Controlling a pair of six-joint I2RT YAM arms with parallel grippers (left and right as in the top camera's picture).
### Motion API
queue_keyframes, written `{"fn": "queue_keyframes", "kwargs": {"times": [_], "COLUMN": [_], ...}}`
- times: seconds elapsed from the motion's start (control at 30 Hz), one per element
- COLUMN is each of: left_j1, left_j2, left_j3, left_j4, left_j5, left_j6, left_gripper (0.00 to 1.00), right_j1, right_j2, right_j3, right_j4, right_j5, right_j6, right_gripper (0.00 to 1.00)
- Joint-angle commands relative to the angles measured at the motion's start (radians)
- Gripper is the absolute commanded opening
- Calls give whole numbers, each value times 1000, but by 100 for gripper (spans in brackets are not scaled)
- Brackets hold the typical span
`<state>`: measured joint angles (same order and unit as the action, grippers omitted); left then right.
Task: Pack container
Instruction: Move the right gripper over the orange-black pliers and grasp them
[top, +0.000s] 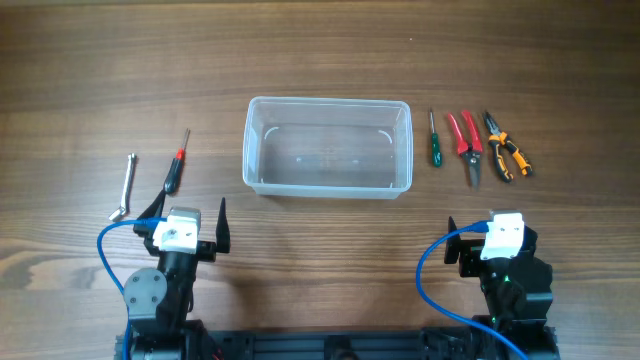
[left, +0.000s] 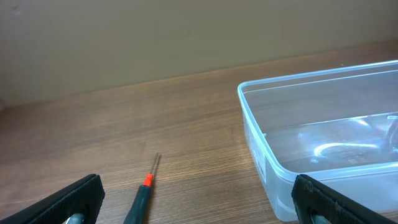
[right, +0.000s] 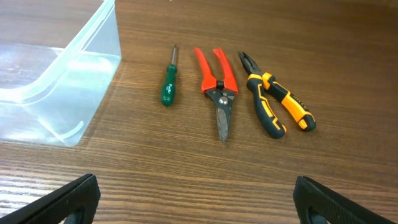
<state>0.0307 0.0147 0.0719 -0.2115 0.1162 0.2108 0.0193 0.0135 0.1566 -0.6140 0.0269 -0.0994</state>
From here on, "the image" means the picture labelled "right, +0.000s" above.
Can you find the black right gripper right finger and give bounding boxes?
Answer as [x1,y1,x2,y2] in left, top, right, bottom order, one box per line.
[293,176,394,224]

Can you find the clear plastic container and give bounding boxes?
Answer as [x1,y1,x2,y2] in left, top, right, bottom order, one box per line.
[1,0,122,147]

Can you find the green handled screwdriver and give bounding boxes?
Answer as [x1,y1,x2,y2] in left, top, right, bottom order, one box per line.
[161,45,178,106]

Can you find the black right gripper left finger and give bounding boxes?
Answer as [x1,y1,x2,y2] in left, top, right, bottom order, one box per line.
[1,174,101,224]

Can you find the red handled snips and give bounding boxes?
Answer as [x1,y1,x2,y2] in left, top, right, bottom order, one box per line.
[193,47,238,142]

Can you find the orange black pliers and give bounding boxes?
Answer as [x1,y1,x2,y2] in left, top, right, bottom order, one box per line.
[238,51,317,139]

